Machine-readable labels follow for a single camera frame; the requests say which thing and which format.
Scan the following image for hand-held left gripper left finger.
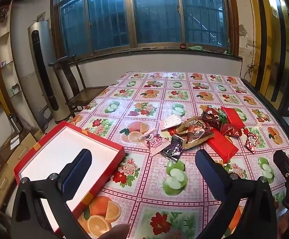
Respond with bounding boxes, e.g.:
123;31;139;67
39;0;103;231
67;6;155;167
11;149;92;239

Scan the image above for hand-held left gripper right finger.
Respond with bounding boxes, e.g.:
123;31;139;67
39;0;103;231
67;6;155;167
195;149;277;239

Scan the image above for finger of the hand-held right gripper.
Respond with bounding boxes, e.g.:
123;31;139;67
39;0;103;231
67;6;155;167
273;150;289;180

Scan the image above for plain red long packet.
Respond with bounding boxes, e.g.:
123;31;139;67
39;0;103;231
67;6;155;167
206;130;238;163

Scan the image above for red gift box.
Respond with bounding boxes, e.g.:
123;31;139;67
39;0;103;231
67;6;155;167
13;121;126;238

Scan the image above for brown portrait snack packet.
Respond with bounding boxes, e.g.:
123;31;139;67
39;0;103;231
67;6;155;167
183;124;215;150

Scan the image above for red white patterned packet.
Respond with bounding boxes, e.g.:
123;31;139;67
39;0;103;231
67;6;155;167
244;128;260;154

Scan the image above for black purple snack packet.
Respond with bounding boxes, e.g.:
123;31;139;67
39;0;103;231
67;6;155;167
159;135;184;164

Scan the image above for gold brown snack bar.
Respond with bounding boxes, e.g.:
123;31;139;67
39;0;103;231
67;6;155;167
176;119;195;136

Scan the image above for red flower snack packet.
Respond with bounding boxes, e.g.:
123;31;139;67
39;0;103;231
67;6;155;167
200;107;222;130

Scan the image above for green candy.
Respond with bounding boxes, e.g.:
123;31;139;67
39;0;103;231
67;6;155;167
217;109;229;124

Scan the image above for red long packet gold print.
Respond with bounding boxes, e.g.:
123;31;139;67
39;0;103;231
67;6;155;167
220;107;245;129

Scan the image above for pink snack packet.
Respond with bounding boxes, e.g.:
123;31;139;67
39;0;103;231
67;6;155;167
140;132;171;155

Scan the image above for white dotted snack packet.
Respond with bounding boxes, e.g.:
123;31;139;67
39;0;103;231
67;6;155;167
161;114;183;131

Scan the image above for person's left hand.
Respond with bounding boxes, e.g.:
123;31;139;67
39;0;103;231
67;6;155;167
102;223;131;239

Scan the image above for wooden low cabinet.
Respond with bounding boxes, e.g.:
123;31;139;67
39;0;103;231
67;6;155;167
0;128;45;210

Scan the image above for dark wooden chair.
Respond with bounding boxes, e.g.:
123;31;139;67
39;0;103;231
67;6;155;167
48;53;108;119

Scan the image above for steel thermos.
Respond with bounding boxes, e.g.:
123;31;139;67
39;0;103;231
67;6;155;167
8;114;23;133

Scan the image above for fruit and flower printed tablecloth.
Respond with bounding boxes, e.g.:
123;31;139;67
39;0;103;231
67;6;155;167
68;71;289;239

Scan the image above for tower air conditioner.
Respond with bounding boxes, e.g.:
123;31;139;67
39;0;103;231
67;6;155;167
27;21;71;123

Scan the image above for yellow framed glass door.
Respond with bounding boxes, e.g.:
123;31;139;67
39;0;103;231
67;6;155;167
248;0;289;117

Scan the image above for barred window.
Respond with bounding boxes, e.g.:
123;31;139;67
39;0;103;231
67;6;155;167
50;0;240;60

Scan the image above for hanging cable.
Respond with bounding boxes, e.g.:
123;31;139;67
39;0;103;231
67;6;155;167
244;61;256;80

